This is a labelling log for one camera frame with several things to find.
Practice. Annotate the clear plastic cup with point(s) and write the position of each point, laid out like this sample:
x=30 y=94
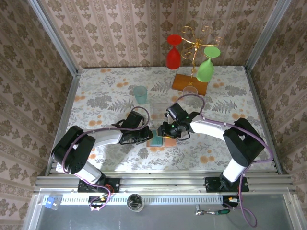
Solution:
x=190 y=90

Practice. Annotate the blue white connector block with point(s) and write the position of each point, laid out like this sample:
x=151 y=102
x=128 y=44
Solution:
x=50 y=203

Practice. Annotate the brown leather card holder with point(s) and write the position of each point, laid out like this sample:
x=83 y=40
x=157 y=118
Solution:
x=171 y=143

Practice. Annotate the clear plastic box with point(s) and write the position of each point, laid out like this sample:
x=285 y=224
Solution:
x=159 y=107

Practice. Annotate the red wine glass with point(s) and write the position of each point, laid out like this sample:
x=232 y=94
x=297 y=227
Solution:
x=173 y=60

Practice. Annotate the green wine glass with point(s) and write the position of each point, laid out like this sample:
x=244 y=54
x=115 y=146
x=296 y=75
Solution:
x=205 y=72

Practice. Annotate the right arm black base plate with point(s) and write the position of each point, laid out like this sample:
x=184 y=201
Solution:
x=211 y=185

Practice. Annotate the grey metal shelf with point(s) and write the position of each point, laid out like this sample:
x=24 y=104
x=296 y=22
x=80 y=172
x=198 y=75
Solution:
x=168 y=220

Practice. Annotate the teal credit card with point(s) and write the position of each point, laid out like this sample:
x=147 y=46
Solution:
x=157 y=141

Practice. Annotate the black wiring connector bracket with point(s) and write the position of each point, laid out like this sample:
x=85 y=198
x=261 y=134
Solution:
x=227 y=202
x=96 y=201

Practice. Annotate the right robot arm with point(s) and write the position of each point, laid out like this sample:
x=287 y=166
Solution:
x=242 y=143

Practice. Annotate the teal plastic cup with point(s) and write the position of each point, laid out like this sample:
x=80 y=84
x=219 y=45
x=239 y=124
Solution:
x=140 y=95

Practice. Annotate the aluminium frame post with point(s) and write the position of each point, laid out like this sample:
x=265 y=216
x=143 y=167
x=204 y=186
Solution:
x=268 y=33
x=55 y=40

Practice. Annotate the gold glass rack stand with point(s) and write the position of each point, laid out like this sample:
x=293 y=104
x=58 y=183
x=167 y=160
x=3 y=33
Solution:
x=187 y=83

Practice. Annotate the silver ratchet wrench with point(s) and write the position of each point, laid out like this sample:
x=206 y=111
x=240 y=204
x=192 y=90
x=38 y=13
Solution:
x=200 y=212

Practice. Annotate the aluminium table side rail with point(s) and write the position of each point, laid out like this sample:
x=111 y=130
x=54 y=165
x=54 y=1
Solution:
x=257 y=101
x=70 y=95

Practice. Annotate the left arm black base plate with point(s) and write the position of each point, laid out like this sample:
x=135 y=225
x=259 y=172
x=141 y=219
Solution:
x=115 y=184

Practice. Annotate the round metal cup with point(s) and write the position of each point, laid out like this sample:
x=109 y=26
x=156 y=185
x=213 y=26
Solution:
x=135 y=202

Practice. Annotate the aluminium frame cross rail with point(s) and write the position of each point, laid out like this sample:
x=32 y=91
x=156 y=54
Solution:
x=163 y=183

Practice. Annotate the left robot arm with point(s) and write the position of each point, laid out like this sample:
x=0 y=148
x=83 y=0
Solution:
x=72 y=148

